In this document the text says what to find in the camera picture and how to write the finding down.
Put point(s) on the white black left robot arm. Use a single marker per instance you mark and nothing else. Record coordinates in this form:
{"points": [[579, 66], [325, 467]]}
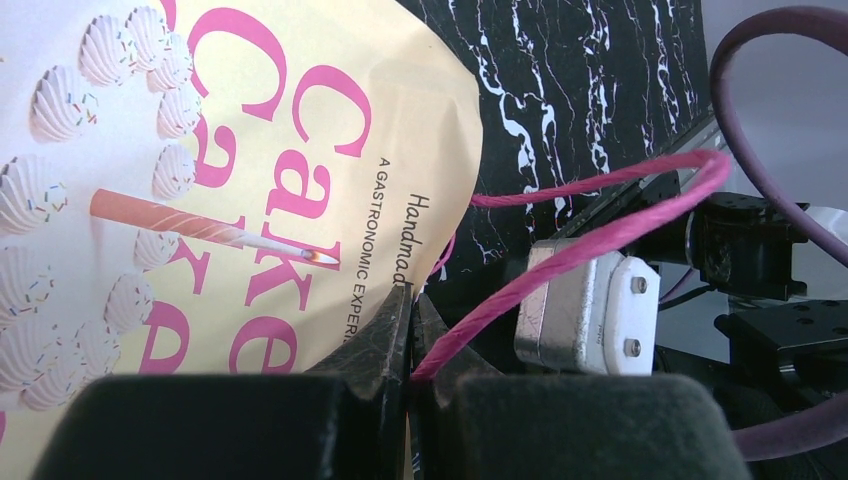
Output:
{"points": [[783, 358]]}

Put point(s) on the pink paper gift bag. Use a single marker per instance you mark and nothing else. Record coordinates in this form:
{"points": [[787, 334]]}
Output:
{"points": [[234, 186]]}

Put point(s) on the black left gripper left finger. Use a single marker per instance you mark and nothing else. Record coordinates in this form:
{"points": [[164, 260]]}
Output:
{"points": [[344, 418]]}

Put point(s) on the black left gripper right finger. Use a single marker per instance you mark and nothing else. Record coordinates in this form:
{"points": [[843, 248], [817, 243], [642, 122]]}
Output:
{"points": [[485, 415]]}

